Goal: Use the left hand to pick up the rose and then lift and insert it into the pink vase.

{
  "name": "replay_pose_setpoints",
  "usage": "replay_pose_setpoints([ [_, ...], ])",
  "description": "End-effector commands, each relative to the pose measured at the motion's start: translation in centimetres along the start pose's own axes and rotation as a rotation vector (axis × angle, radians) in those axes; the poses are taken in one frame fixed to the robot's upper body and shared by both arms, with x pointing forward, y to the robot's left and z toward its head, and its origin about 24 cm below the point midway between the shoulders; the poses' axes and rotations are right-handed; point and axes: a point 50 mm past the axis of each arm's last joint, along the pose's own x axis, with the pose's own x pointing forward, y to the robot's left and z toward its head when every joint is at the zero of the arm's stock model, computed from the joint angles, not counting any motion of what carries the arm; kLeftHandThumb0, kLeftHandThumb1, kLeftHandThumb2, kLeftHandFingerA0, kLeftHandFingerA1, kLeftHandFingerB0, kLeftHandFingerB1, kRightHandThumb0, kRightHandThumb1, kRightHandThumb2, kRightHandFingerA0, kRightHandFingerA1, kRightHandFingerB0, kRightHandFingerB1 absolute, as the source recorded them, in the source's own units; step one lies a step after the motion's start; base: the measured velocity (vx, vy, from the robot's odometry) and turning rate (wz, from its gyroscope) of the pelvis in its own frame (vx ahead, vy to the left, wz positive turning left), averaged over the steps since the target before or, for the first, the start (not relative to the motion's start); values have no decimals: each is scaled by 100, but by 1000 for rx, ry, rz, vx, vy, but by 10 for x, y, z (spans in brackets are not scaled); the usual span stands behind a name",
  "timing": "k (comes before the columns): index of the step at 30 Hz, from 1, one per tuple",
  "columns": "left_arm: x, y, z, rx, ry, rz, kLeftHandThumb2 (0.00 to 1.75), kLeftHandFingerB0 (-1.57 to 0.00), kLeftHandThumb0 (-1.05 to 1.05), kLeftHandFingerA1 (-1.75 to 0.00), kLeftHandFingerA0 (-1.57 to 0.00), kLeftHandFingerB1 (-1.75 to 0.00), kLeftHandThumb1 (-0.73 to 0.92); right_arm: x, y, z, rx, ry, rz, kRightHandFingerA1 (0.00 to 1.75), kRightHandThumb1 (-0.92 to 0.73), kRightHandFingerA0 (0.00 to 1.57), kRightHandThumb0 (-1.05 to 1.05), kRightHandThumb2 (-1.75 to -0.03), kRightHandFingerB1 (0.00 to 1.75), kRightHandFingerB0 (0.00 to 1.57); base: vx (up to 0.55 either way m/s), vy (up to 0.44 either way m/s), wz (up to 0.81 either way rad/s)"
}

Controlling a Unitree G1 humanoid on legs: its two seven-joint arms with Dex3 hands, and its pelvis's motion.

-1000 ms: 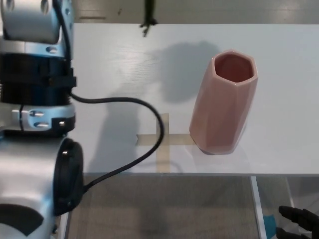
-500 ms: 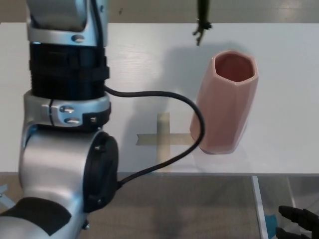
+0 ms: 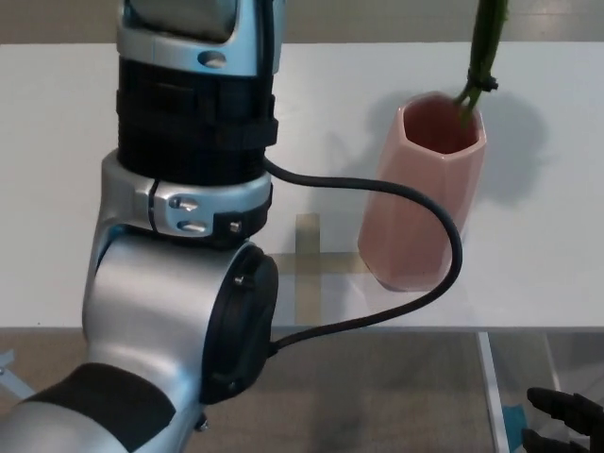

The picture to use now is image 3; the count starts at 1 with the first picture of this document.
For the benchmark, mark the light blue metal frame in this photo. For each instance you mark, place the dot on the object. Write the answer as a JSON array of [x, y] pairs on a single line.
[[16, 377]]

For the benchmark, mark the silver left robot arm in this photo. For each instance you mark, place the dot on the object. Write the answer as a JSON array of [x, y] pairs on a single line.
[[160, 292]]

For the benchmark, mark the pink rose bouquet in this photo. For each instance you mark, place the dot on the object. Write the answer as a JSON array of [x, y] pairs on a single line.
[[483, 38]]

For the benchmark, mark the pink faceted ceramic vase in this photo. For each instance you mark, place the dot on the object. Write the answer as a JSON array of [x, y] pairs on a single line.
[[420, 198]]

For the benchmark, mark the thin white table leg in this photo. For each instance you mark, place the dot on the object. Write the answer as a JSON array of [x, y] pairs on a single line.
[[556, 368]]

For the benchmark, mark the blue floor tape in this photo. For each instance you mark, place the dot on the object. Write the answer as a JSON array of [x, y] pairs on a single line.
[[515, 424]]

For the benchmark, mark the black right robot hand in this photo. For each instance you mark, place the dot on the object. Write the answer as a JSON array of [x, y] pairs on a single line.
[[566, 415]]

